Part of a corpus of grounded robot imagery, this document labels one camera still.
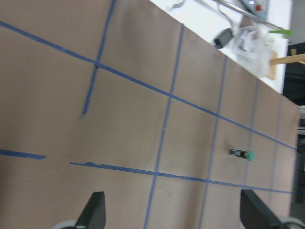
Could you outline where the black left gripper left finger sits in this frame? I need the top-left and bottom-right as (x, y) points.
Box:
(75, 191), (106, 229)

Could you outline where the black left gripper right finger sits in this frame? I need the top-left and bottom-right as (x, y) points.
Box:
(240, 189), (282, 229)

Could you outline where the green push button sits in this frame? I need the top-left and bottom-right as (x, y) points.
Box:
(230, 148), (255, 161)

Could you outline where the clear plastic bag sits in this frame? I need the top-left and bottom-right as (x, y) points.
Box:
(231, 25), (278, 78)

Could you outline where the black power adapter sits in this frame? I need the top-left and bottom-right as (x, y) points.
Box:
(213, 28), (234, 49)

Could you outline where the metal reacher grabber stick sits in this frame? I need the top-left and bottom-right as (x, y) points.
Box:
(166, 0), (294, 36)

